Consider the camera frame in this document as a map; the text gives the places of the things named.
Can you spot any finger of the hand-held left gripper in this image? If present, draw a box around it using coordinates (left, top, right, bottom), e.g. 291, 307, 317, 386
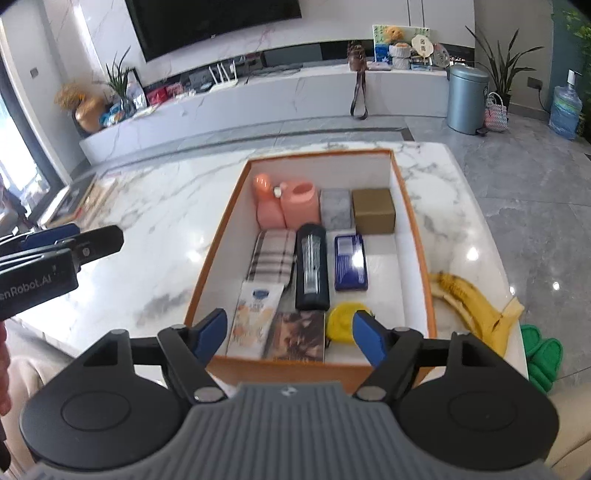
0, 224, 125, 274
0, 223, 82, 256

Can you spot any pink woven bag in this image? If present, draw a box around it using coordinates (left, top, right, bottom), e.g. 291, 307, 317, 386
484, 91, 510, 134

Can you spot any orange cardboard box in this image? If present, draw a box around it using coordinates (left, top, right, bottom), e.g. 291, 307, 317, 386
184, 148, 438, 393

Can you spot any blue packet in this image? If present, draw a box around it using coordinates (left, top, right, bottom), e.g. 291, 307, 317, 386
333, 233, 369, 293

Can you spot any white marble tv cabinet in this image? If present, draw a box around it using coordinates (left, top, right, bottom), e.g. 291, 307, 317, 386
78, 62, 451, 165

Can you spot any plaid pouch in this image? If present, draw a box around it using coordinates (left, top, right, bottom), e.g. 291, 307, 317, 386
245, 229, 297, 284

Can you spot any white printed packet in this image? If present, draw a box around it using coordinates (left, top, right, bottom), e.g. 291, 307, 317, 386
226, 281, 285, 359

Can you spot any leafy green plant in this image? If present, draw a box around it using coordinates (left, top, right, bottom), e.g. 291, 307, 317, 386
554, 7, 591, 77

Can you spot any pink handled jug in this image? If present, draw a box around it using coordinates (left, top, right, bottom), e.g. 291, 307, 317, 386
279, 181, 321, 230

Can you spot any white router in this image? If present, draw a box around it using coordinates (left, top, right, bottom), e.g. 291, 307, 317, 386
209, 60, 241, 93

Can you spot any blue water jug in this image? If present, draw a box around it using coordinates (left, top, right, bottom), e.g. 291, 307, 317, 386
549, 69, 584, 140

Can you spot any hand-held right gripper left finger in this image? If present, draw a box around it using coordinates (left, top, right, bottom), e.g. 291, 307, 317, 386
82, 307, 229, 403

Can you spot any white knitted pot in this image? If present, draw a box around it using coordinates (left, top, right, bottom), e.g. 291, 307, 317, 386
389, 42, 413, 71

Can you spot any dark printed book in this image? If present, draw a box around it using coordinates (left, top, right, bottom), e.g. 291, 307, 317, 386
263, 311, 327, 363

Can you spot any black television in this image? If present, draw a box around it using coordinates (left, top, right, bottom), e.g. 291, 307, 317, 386
124, 0, 304, 64

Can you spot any black case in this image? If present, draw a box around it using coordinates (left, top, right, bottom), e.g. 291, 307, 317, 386
294, 223, 331, 311

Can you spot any brown bag with strap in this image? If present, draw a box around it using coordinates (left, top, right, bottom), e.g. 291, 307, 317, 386
347, 41, 370, 122

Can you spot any gold cardboard box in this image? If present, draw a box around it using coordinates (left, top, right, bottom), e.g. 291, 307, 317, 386
352, 188, 397, 236

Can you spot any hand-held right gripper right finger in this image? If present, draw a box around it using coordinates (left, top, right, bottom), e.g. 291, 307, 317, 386
352, 310, 498, 402

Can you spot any round paper fan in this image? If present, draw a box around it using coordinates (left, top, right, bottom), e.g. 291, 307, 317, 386
411, 33, 435, 68

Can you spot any yellow round container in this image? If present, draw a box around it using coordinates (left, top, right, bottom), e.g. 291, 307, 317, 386
325, 302, 376, 345

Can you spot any green slipper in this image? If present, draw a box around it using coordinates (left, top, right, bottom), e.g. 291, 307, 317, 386
521, 324, 565, 366
526, 361, 556, 394

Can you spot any small green potted plant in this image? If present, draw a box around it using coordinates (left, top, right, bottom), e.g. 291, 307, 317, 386
99, 46, 136, 101

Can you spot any teddy bear picture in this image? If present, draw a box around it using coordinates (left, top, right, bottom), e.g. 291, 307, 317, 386
372, 24, 431, 64

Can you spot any grey marble box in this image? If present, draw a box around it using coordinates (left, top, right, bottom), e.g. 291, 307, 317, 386
320, 188, 354, 232

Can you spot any grey pedal trash bin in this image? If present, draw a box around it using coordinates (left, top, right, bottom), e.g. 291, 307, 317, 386
446, 63, 491, 136

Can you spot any wooden picture frame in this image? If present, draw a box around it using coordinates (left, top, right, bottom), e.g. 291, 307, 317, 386
44, 178, 117, 228

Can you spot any gold vase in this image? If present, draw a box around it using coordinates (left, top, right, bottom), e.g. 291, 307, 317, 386
54, 82, 110, 136

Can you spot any banana peel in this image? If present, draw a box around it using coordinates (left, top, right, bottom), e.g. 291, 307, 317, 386
428, 271, 526, 359

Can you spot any pink pump bottle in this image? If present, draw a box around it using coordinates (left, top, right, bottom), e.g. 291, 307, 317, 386
252, 173, 287, 230

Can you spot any tall green potted plant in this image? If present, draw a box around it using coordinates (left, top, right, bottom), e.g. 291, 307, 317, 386
466, 25, 546, 110

